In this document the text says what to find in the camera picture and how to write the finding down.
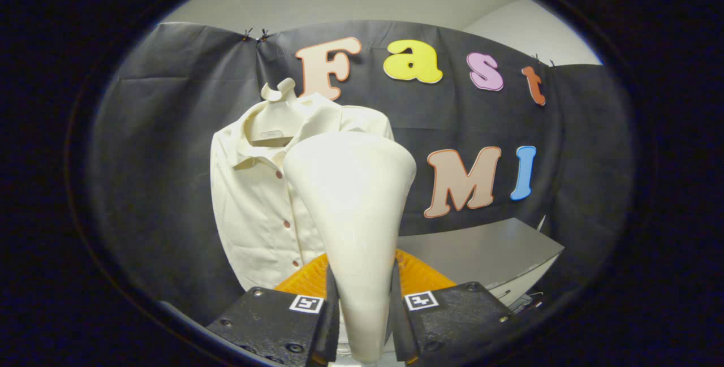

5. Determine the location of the white garment steamer head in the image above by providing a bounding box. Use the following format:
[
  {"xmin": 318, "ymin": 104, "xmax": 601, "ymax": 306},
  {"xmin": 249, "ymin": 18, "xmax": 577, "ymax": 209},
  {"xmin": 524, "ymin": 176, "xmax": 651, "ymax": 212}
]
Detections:
[{"xmin": 283, "ymin": 131, "xmax": 417, "ymax": 364}]

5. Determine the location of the cream button-up shirt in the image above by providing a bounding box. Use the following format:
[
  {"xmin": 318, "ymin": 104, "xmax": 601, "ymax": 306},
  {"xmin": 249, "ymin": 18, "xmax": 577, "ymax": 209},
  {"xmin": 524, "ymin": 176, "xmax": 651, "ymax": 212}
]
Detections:
[{"xmin": 210, "ymin": 93, "xmax": 395, "ymax": 292}]

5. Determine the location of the black backdrop cloth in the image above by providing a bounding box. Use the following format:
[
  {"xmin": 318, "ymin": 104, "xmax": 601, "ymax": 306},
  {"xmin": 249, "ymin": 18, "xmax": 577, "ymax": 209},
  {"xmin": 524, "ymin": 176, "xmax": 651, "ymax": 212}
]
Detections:
[{"xmin": 88, "ymin": 19, "xmax": 634, "ymax": 326}]

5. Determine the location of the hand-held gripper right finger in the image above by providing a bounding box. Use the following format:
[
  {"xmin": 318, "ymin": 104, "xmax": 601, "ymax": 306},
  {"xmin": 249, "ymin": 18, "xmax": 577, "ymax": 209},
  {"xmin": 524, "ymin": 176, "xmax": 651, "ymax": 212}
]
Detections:
[{"xmin": 390, "ymin": 249, "xmax": 524, "ymax": 366}]

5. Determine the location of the white plastic clothes hanger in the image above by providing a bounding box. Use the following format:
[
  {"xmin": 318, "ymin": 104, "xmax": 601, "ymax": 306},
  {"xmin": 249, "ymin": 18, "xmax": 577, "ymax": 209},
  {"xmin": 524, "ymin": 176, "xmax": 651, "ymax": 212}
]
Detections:
[{"xmin": 249, "ymin": 77, "xmax": 298, "ymax": 143}]

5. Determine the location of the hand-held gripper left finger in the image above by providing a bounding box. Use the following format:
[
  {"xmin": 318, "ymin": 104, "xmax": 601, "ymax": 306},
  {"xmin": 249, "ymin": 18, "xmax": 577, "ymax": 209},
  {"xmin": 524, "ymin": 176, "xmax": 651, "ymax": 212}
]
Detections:
[{"xmin": 206, "ymin": 251, "xmax": 341, "ymax": 367}]

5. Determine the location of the grey-topped white cabinet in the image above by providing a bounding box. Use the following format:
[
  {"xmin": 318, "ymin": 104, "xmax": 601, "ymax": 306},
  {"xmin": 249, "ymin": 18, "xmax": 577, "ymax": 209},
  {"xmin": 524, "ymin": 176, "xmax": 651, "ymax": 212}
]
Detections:
[{"xmin": 396, "ymin": 217, "xmax": 565, "ymax": 307}]

